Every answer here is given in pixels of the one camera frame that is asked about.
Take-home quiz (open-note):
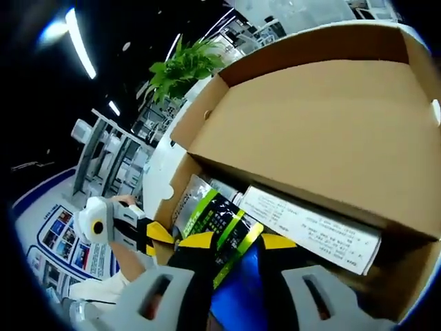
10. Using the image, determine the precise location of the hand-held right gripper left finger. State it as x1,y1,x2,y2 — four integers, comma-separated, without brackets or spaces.
77,231,217,331

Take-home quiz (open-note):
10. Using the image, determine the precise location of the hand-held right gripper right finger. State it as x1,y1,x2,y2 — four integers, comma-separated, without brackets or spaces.
256,232,397,331

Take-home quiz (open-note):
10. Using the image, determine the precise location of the soft blue tissue pack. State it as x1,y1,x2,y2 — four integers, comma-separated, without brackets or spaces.
209,246,273,331

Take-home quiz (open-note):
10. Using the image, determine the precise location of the white printed carton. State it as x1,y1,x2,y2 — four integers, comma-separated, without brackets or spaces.
237,185,382,276

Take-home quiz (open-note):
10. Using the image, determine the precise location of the black green foil pouch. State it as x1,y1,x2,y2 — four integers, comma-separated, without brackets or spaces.
171,174,265,289

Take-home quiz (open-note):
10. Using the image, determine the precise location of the brown cardboard shoe box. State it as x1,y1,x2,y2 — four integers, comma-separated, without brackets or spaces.
151,22,441,325

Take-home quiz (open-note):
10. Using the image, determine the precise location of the person's left hand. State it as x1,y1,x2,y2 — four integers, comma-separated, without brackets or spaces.
109,194,139,205

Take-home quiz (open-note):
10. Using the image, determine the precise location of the grey metal storage shelf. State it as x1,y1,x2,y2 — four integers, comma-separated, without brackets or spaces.
70,110,152,204

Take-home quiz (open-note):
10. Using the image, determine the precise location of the white chest device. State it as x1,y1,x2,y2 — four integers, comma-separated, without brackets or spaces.
61,297,104,323

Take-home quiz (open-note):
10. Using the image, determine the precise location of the white slatted crate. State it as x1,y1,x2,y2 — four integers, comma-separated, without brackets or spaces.
71,119,92,142

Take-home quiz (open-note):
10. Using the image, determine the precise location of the green potted plant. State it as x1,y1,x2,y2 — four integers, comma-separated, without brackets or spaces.
148,37,225,108

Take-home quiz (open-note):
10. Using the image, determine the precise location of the curved ceiling light strip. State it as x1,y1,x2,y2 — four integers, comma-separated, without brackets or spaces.
65,8,97,79

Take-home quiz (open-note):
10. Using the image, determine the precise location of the blue framed wall poster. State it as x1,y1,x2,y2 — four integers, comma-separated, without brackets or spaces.
25,203,120,304

